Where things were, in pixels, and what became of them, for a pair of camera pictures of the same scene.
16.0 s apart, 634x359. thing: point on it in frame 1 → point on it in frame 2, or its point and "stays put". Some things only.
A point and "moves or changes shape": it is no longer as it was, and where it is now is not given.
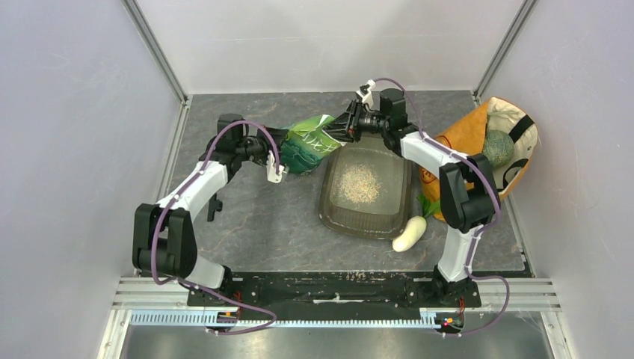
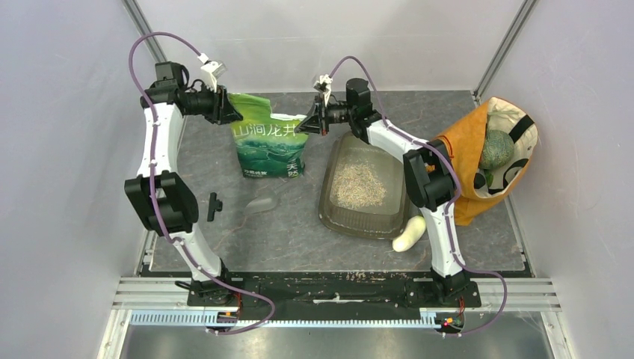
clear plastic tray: x=366 y=189 stays put
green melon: x=499 y=148 stays put
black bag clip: x=214 y=205 stays put
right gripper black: x=345 y=126 → x=311 y=125
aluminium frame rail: x=524 y=293 stays put
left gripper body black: x=258 y=147 → x=202 y=103
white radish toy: x=416 y=225 stays put
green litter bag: x=305 y=145 moves or changes shape
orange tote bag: x=468 y=134 stays put
